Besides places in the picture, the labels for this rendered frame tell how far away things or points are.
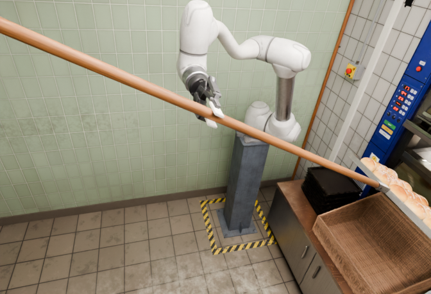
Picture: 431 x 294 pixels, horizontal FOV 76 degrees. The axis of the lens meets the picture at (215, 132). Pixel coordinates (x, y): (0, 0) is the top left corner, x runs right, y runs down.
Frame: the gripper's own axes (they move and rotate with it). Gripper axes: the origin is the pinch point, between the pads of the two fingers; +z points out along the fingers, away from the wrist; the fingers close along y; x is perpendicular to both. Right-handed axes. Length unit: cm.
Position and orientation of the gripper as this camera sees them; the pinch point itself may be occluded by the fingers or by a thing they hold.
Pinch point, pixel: (213, 114)
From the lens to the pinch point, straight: 79.9
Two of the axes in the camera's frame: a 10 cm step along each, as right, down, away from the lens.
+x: -8.1, -3.1, -5.0
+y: -5.3, 7.6, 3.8
